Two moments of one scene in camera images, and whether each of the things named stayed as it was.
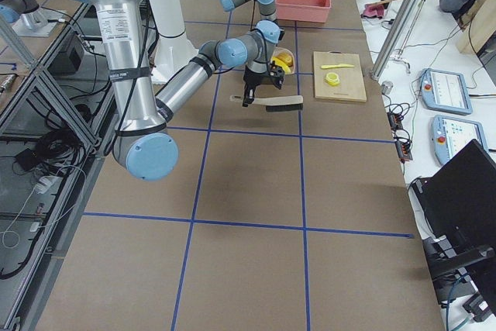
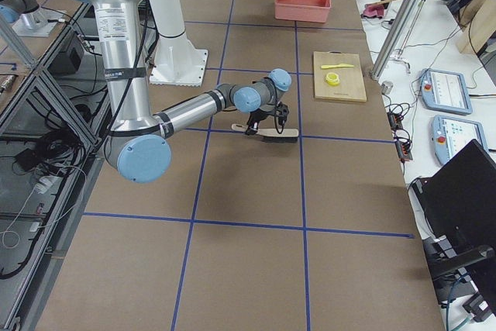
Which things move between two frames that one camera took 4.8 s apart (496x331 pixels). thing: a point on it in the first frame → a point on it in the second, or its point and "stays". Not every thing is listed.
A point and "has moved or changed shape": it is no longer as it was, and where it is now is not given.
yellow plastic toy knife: [342, 65] stays
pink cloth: [373, 10] stays
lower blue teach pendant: [450, 136] stays
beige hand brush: [273, 104] has moved or changed shape
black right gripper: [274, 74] → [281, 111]
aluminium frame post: [404, 17] stays
